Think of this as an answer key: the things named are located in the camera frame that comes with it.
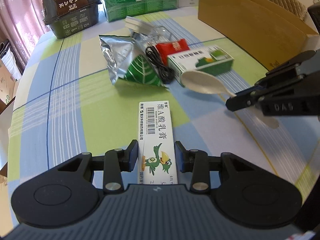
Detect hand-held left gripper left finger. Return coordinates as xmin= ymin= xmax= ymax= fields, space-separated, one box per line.
xmin=51 ymin=139 xmax=139 ymax=194

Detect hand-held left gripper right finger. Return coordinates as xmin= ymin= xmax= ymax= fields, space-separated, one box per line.
xmin=174 ymin=141 xmax=265 ymax=194

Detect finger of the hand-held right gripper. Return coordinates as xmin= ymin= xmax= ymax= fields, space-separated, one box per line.
xmin=226 ymin=73 xmax=320 ymax=112
xmin=254 ymin=50 xmax=320 ymax=90

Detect long white ointment box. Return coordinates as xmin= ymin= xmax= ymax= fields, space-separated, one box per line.
xmin=137 ymin=101 xmax=178 ymax=185

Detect white plastic spoon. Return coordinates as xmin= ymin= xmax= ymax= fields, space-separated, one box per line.
xmin=181 ymin=70 xmax=279 ymax=130

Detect brown cardboard box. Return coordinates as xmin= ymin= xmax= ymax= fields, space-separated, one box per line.
xmin=198 ymin=0 xmax=319 ymax=72

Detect red snack packet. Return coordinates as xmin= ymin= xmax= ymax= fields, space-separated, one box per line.
xmin=155 ymin=39 xmax=190 ymax=64

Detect silver foil tea bag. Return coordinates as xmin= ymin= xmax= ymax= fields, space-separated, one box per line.
xmin=99 ymin=34 xmax=170 ymax=89

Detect checked cloth desktop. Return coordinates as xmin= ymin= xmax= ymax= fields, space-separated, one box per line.
xmin=7 ymin=5 xmax=320 ymax=230

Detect green and white medicine box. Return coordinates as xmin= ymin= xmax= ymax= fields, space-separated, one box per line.
xmin=167 ymin=45 xmax=235 ymax=87

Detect clear plastic bag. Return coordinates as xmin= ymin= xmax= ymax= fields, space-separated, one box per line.
xmin=130 ymin=24 xmax=175 ymax=47

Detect green tissue multipack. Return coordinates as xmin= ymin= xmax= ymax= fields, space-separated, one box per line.
xmin=104 ymin=0 xmax=180 ymax=22

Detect printed cardboard carton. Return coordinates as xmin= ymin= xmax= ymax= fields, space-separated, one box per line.
xmin=0 ymin=59 xmax=17 ymax=105

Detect dark green food box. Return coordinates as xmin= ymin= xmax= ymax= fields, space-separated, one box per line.
xmin=42 ymin=0 xmax=102 ymax=39

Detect white paper bags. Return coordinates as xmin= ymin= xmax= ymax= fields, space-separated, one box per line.
xmin=0 ymin=39 xmax=23 ymax=80

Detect pink curtain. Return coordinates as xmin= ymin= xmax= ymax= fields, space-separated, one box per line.
xmin=0 ymin=0 xmax=63 ymax=77

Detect black cable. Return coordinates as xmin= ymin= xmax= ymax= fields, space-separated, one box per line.
xmin=145 ymin=44 xmax=175 ymax=83

